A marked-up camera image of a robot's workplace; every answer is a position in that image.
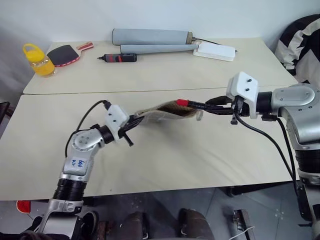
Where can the red plastic object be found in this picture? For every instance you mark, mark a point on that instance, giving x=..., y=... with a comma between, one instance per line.
x=23, y=206

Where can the black and red table-tennis paddle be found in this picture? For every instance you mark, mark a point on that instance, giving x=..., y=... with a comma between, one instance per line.
x=63, y=55

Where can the rusty metal bar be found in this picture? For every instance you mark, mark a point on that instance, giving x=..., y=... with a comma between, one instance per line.
x=243, y=225

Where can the dark rounded shape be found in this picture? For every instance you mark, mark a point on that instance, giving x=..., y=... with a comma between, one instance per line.
x=90, y=225
x=136, y=226
x=196, y=225

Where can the dark chair edge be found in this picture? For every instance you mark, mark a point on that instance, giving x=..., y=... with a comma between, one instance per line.
x=5, y=112

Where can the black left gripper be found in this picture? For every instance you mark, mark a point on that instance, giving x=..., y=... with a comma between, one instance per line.
x=126, y=136

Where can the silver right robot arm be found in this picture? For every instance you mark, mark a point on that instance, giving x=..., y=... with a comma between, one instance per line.
x=297, y=100

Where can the small grey rolled mat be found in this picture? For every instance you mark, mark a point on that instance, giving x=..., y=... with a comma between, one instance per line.
x=157, y=48

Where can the yellow-lidded bottle of orange liquid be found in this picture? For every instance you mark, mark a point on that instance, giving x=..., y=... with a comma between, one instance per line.
x=40, y=61

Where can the large grey rolled mat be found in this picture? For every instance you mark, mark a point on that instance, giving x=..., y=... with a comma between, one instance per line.
x=150, y=36

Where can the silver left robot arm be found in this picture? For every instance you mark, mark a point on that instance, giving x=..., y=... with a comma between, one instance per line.
x=80, y=150

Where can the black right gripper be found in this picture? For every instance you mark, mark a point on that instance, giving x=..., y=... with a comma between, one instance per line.
x=240, y=107

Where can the black marker with red cap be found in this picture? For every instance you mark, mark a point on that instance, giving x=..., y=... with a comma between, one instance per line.
x=182, y=102

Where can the thick black and red marker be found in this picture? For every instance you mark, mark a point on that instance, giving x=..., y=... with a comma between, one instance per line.
x=120, y=57

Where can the dark table leg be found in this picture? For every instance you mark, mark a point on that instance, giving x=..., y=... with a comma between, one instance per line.
x=237, y=191

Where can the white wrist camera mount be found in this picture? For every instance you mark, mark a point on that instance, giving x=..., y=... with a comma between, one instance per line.
x=243, y=86
x=115, y=116

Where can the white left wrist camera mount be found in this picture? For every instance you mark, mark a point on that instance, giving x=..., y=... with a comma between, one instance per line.
x=115, y=116

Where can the black and white jacket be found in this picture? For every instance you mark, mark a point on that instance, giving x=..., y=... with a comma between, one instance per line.
x=300, y=45

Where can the white flat power box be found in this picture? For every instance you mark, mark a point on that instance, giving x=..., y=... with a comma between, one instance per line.
x=215, y=51

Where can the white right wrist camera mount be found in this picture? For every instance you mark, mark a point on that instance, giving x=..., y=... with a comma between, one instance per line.
x=243, y=86

